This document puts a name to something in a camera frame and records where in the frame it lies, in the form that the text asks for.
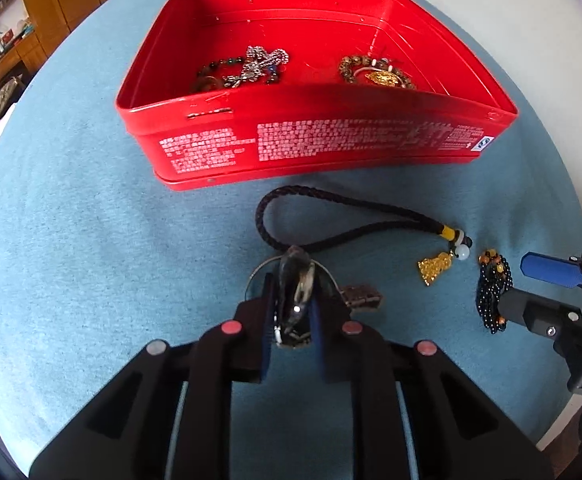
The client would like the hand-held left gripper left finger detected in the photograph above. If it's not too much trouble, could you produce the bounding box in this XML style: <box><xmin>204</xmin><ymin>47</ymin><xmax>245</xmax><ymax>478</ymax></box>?
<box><xmin>28</xmin><ymin>272</ymin><xmax>276</xmax><ymax>480</ymax></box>

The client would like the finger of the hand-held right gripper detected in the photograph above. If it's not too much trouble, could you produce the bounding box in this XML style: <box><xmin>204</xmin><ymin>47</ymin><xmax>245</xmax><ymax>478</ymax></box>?
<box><xmin>498</xmin><ymin>287</ymin><xmax>582</xmax><ymax>356</ymax></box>
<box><xmin>519</xmin><ymin>251</ymin><xmax>582</xmax><ymax>305</ymax></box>

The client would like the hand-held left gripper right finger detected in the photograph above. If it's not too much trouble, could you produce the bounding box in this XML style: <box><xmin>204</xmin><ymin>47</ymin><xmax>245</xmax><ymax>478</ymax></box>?
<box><xmin>311</xmin><ymin>282</ymin><xmax>554</xmax><ymax>480</ymax></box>

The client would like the silver bangle bundle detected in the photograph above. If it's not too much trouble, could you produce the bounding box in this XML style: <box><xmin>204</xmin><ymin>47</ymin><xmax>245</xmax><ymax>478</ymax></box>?
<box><xmin>247</xmin><ymin>245</ymin><xmax>344</xmax><ymax>349</ymax></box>

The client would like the black bead bracelet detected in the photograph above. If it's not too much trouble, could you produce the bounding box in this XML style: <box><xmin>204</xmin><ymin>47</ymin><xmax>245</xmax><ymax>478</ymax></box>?
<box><xmin>476</xmin><ymin>247</ymin><xmax>516</xmax><ymax>335</ymax></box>

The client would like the red tin box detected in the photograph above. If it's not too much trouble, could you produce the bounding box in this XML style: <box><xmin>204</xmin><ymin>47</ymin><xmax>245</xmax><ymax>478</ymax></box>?
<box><xmin>115</xmin><ymin>0</ymin><xmax>520</xmax><ymax>192</ymax></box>

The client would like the multicolour bead bracelet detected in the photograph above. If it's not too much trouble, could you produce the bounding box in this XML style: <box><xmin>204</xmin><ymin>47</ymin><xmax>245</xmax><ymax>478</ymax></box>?
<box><xmin>189</xmin><ymin>57</ymin><xmax>286</xmax><ymax>94</ymax></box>

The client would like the brown wooden bead bracelet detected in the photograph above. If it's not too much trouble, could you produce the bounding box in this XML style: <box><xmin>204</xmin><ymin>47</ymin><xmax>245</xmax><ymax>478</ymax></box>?
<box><xmin>338</xmin><ymin>54</ymin><xmax>418</xmax><ymax>91</ymax></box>

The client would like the silver charm chain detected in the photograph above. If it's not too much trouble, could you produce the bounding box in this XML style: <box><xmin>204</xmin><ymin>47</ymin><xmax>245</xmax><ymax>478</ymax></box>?
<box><xmin>222</xmin><ymin>45</ymin><xmax>292</xmax><ymax>90</ymax></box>

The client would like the wooden desk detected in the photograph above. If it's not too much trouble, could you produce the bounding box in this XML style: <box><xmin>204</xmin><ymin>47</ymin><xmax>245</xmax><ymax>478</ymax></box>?
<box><xmin>0</xmin><ymin>35</ymin><xmax>56</xmax><ymax>100</ymax></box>

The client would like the brown link bracelet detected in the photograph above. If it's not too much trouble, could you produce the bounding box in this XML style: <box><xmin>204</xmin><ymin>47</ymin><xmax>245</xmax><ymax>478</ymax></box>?
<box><xmin>343</xmin><ymin>284</ymin><xmax>386</xmax><ymax>311</ymax></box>

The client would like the black braided cord pendant necklace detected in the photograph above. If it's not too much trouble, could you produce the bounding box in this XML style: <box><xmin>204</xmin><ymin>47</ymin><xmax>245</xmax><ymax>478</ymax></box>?
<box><xmin>255</xmin><ymin>185</ymin><xmax>473</xmax><ymax>289</ymax></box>

